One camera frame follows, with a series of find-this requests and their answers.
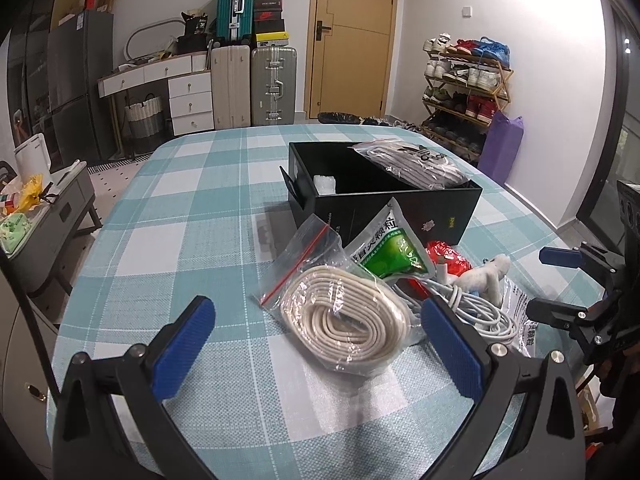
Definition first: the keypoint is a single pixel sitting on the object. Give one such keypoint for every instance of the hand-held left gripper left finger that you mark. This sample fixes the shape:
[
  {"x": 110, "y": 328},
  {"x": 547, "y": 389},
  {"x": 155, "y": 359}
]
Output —
[{"x": 182, "y": 350}]

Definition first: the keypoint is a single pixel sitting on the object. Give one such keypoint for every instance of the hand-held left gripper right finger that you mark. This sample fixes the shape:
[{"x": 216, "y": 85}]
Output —
[{"x": 452, "y": 350}]

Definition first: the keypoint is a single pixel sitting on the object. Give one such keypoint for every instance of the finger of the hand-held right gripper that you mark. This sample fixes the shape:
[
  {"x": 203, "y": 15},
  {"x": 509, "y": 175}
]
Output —
[
  {"x": 555, "y": 312},
  {"x": 560, "y": 257}
]

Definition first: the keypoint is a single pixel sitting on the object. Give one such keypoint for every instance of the white plush toy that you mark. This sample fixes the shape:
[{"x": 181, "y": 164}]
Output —
[{"x": 482, "y": 282}]

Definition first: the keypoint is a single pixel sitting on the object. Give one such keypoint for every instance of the red snack packet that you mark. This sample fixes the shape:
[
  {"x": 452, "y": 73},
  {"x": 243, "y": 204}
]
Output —
[{"x": 445, "y": 252}]

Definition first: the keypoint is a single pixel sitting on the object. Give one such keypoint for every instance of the black storage box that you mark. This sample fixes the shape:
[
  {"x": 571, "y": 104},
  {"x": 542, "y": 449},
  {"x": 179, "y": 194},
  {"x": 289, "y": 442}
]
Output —
[{"x": 400, "y": 210}]

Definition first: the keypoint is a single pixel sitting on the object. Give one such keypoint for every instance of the white printed packet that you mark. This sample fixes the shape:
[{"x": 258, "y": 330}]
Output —
[{"x": 517, "y": 300}]

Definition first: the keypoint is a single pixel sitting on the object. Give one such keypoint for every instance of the green medicine packet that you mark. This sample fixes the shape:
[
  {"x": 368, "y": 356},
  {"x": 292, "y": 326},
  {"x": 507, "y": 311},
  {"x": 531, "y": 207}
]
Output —
[{"x": 395, "y": 250}]

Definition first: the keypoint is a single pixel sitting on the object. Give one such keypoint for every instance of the purple bag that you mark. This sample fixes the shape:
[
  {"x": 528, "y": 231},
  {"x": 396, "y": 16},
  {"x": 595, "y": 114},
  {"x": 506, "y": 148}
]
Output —
[{"x": 502, "y": 145}]

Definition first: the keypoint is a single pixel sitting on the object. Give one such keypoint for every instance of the glass sliding door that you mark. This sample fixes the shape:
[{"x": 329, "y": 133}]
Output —
[{"x": 615, "y": 135}]

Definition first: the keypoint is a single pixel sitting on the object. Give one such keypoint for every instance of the teal checked tablecloth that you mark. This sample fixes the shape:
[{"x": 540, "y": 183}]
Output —
[{"x": 200, "y": 210}]

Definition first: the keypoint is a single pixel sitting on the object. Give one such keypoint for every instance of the beige cabinet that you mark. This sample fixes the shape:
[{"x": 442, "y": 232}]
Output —
[{"x": 25, "y": 360}]

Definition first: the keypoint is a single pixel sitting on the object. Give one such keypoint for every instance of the wooden shoe rack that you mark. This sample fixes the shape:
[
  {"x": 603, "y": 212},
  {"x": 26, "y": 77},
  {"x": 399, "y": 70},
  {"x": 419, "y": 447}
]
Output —
[{"x": 501, "y": 95}]

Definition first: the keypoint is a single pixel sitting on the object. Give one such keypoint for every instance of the grey side table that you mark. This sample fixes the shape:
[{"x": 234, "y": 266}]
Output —
[{"x": 70, "y": 205}]

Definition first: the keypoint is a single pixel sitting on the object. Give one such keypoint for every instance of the black white striped rug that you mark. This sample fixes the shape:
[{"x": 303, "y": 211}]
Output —
[{"x": 115, "y": 165}]

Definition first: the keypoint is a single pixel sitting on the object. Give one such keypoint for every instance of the collection of racked shoes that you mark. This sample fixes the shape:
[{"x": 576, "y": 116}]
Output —
[{"x": 475, "y": 77}]

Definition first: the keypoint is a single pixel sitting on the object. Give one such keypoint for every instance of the white fluffy pad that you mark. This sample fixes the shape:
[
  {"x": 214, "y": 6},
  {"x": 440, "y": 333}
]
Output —
[{"x": 325, "y": 183}]

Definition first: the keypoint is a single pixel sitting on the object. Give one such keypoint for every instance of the group of loose shoes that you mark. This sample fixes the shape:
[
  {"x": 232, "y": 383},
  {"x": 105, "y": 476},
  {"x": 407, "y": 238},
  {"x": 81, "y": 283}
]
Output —
[{"x": 395, "y": 123}]

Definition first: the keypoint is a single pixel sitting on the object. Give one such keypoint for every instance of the yellow plastic bag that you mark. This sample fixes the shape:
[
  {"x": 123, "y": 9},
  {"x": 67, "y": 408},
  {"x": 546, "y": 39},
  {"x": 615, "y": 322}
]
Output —
[{"x": 31, "y": 192}]

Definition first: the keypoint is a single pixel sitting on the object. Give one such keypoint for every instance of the woven laundry basket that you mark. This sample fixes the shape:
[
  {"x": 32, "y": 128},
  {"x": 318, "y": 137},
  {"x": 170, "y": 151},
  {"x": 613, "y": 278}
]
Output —
[{"x": 144, "y": 120}]

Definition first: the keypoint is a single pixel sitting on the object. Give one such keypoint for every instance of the white appliance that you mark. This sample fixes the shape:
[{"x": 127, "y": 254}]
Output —
[{"x": 32, "y": 155}]

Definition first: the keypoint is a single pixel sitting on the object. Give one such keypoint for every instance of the white desk with drawers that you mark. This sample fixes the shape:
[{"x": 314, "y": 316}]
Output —
[{"x": 187, "y": 95}]

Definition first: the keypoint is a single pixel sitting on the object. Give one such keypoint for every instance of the beige suitcase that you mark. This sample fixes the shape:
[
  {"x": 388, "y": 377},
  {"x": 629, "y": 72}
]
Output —
[{"x": 230, "y": 85}]

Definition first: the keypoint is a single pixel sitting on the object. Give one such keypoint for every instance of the silver suitcase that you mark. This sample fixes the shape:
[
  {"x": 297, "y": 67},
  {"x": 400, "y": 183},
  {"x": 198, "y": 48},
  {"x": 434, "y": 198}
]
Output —
[{"x": 272, "y": 85}]

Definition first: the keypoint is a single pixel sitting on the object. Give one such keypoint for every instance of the yellow wooden door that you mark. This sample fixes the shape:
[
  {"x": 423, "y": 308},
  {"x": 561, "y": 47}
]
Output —
[{"x": 350, "y": 70}]

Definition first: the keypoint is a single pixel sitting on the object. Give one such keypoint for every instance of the grey refrigerator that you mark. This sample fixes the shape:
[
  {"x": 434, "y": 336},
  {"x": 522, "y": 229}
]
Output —
[{"x": 80, "y": 70}]

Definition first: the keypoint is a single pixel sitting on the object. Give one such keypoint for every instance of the black paper bag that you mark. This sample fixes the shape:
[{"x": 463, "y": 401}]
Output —
[{"x": 195, "y": 35}]

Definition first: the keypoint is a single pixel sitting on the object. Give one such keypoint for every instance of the black glass cabinet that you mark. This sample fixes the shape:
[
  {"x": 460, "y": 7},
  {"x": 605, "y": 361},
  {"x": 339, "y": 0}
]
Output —
[{"x": 30, "y": 70}]

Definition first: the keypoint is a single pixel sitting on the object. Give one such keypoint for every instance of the yellow black shoe box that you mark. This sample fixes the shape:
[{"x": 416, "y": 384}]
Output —
[{"x": 272, "y": 40}]

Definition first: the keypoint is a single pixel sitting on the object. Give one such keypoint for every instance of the black shoe box red logo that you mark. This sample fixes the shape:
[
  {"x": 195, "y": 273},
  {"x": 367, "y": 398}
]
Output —
[{"x": 269, "y": 15}]

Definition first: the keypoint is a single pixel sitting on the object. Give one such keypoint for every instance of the teal suitcase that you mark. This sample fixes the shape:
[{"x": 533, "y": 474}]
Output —
[{"x": 235, "y": 5}]

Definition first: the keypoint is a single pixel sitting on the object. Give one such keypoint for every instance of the oval mirror frame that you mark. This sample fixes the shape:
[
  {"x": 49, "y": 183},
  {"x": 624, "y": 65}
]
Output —
[{"x": 131, "y": 37}]

